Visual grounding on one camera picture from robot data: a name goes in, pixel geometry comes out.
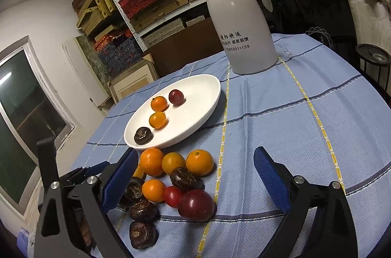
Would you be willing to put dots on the small dark red plum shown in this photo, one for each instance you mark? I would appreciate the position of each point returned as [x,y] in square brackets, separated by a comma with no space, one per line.
[176,97]

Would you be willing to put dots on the small orange kumquat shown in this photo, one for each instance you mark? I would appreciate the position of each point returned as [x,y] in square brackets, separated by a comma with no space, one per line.
[173,162]
[140,172]
[153,191]
[158,120]
[199,162]
[159,104]

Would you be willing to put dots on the light wooden cabinet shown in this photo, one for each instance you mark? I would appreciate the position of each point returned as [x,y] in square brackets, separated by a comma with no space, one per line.
[131,84]

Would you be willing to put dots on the dark brown water chestnut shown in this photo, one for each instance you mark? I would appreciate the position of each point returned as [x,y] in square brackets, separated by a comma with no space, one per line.
[185,178]
[134,191]
[143,135]
[143,210]
[142,234]

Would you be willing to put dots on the round black stand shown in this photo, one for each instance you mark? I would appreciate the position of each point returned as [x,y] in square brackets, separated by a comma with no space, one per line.
[368,52]

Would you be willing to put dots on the red cherry tomato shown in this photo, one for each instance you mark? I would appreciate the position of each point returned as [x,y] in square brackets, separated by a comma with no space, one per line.
[173,196]

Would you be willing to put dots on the window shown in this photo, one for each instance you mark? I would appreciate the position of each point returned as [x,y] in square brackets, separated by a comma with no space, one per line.
[18,111]

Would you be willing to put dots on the green stone slab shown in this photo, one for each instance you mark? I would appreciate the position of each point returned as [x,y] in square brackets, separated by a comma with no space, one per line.
[88,53]

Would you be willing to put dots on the stack of blue patterned boxes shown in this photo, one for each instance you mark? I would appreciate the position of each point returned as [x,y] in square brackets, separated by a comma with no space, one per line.
[122,56]

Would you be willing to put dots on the white leaning board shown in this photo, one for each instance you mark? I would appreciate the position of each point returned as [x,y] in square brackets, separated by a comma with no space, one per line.
[79,78]

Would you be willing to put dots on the large orange mandarin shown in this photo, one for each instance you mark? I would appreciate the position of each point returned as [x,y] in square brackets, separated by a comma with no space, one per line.
[151,162]

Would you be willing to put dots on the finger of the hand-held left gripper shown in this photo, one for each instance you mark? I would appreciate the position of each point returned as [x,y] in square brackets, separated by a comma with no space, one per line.
[47,157]
[97,167]

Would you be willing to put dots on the dark cloth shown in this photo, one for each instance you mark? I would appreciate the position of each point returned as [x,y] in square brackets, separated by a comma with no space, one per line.
[305,11]

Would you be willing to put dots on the brown cardboard sheet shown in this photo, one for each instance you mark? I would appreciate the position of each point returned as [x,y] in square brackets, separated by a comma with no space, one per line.
[183,53]

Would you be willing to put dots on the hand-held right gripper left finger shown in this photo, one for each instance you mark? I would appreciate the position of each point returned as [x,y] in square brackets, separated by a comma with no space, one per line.
[119,178]

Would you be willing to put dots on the pile of yellow woven boxes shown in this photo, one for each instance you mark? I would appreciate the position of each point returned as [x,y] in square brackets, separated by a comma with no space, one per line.
[91,17]

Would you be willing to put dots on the large dark red plum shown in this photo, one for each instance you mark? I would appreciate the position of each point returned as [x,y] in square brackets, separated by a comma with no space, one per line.
[196,205]

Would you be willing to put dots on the blue checked tablecloth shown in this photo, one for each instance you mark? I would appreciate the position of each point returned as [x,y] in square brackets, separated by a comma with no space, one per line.
[275,111]

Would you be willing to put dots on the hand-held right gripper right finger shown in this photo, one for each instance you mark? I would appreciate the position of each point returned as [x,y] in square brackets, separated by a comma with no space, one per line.
[272,181]

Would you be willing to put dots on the white thermos jug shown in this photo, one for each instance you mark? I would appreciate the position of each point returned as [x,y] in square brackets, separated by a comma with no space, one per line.
[244,17]

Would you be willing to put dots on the white oval plate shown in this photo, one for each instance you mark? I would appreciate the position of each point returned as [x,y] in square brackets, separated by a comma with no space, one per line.
[195,105]

